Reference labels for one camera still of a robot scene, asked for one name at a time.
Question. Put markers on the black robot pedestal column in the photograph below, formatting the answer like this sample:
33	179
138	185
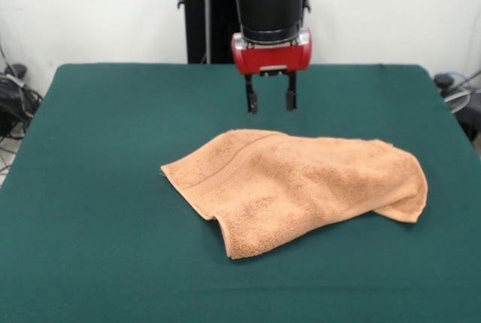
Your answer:
210	19

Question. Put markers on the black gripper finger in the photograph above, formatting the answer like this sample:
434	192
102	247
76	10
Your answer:
291	94
251	95

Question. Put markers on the tan terry towel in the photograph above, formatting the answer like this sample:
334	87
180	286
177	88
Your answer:
285	188

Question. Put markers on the dark green table cloth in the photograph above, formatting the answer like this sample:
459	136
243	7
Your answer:
94	225

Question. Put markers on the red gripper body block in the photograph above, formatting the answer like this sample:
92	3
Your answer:
270	58

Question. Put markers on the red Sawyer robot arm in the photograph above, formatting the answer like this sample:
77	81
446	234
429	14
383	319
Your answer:
270	3

